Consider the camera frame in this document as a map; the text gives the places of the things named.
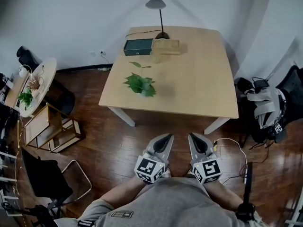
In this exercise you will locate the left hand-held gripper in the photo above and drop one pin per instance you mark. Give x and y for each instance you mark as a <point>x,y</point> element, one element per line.
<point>148,168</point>

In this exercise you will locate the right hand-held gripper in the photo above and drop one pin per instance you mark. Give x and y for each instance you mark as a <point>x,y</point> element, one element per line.
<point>209,170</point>

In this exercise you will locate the person's left forearm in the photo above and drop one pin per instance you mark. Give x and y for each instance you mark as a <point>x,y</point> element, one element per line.
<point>123,193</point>

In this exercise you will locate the person's right forearm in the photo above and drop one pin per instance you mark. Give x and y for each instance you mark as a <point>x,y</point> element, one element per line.
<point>225,195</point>

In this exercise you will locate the dried brown plant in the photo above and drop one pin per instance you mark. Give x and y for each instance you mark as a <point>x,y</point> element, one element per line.
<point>34,83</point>

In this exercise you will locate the small green leafy plant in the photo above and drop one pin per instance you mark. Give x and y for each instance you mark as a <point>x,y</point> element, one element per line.
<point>25,98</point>

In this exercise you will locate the person's left shoe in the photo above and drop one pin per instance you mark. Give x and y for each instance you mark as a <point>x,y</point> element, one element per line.
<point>167,172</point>

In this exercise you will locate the person's shoe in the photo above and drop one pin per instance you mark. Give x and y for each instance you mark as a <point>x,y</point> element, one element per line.
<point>190,174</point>
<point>167,172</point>

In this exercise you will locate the white table leg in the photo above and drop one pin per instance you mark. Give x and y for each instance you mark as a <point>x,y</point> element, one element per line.
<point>216,125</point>

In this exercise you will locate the person's right shoe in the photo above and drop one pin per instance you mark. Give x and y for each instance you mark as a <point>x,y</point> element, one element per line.
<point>190,174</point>

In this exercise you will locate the person's grey shirt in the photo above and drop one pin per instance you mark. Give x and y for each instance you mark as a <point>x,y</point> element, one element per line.
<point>170,204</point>

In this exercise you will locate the grey and white bag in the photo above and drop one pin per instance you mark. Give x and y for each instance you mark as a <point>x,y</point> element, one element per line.
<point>266,103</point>

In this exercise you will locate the spare hand-held gripper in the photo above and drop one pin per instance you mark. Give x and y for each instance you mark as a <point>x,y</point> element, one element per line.
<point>278,129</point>

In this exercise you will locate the light wooden box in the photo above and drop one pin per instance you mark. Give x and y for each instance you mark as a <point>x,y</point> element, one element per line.
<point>166,46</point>

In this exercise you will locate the dark green box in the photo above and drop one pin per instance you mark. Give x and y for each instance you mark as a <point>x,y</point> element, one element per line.
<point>138,46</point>

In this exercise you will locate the black round stool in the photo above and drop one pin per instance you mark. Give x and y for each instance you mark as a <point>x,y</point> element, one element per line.
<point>62,98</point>

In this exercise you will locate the black office chair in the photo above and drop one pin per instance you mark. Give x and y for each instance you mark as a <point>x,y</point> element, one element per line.
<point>293,89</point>

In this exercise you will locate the wooden shelf rack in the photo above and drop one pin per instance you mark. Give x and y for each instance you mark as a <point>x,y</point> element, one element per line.
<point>38,124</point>

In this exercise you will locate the round cream side table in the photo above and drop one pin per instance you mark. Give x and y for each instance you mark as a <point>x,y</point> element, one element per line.
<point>48,72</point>

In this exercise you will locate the black desk lamp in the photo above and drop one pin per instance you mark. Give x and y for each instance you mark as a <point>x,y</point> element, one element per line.
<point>155,2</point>

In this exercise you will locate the small white lamp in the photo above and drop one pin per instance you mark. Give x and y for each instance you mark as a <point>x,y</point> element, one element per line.
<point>23,72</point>

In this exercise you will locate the black high-back chair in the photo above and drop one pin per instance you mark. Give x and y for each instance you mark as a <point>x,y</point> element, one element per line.
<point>26,55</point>

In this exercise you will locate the white wall socket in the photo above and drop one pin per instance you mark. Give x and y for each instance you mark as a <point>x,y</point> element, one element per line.
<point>92,53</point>

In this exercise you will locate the black chair with metal frame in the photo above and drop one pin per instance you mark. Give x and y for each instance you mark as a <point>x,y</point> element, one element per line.
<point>45,176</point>

